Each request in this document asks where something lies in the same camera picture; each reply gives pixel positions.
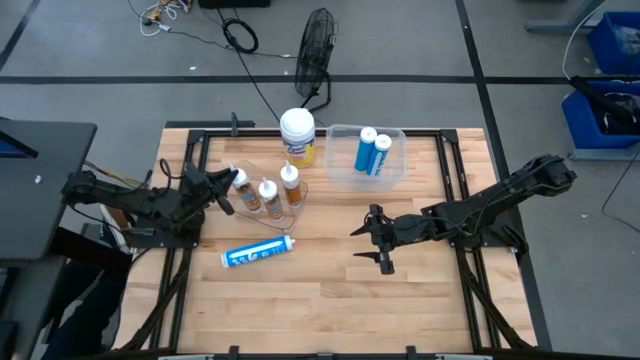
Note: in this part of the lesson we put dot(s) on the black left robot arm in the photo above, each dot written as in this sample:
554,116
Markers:
125,200

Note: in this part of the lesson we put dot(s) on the tilted monitor screen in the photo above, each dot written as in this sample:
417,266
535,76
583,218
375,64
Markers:
12,150

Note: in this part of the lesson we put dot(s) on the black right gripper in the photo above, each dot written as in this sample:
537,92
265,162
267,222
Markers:
405,230

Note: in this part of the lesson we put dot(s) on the clear shallow plastic tray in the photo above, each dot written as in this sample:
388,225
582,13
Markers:
260,220

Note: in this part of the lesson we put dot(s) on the Lysol wipes canister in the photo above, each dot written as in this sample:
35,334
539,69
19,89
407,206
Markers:
297,135

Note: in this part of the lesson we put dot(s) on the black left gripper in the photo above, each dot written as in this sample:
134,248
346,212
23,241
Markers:
197,187

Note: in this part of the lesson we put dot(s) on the black floor fan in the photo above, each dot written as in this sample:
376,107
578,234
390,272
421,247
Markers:
315,50

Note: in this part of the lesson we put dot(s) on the orange Gorilla sealant tube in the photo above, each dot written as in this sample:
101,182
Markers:
272,202
292,190
247,192

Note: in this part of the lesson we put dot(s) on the black aluminium table frame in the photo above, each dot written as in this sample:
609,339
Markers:
240,133

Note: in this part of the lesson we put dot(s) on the black desk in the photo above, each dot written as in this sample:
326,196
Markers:
50,200

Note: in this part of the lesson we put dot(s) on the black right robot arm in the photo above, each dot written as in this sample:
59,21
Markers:
500,192

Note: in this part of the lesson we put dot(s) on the blue storage bin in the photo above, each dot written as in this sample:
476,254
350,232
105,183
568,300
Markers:
607,55
580,125

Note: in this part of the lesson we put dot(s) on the blue silicone tube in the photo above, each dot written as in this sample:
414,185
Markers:
378,157
364,152
257,251

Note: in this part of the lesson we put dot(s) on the clear plastic bin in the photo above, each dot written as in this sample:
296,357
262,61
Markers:
345,170

